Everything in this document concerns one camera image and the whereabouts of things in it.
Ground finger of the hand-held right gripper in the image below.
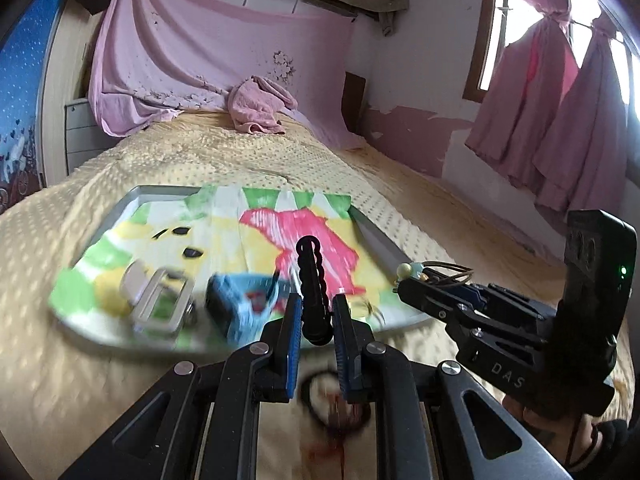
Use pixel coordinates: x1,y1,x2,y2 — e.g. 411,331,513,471
462,282,557,322
396,276,483,333

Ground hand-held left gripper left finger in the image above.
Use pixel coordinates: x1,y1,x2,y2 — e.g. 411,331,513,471
60,294,304,480

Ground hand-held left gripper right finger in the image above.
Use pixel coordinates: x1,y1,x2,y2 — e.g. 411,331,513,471
332,294,576,480

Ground brown hair tie with beads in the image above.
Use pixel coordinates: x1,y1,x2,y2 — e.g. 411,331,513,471
396,260,474,287

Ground thin wire hoop earrings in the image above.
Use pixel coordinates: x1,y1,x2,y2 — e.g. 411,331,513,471
357,297,387,331

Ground blue smartwatch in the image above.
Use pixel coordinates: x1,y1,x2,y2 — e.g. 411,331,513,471
206,272,294,347

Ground grey shallow tray box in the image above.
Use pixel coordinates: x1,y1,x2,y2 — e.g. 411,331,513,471
49,185,437,354

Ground beige hair claw clip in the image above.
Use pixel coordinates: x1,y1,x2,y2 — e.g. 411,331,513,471
120,262,197,337

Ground person's right hand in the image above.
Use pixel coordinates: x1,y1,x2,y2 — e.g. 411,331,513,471
502,394,603,472

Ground pink towel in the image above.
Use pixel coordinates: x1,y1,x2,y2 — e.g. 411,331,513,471
227,75,299,136

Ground white drawer cabinet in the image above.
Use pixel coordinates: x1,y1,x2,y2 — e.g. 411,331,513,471
64,97,119,174

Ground pink hanging sheet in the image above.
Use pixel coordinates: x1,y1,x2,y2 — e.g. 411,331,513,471
87,0,369,151

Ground light wooden wardrobe panel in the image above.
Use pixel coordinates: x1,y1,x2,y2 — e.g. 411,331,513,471
37,0,109,187

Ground blue dotted printed curtain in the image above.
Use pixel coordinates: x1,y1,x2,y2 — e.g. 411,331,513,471
0,0,85,203

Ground brown wall board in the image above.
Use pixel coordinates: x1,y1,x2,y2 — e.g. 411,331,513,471
342,71,369,136

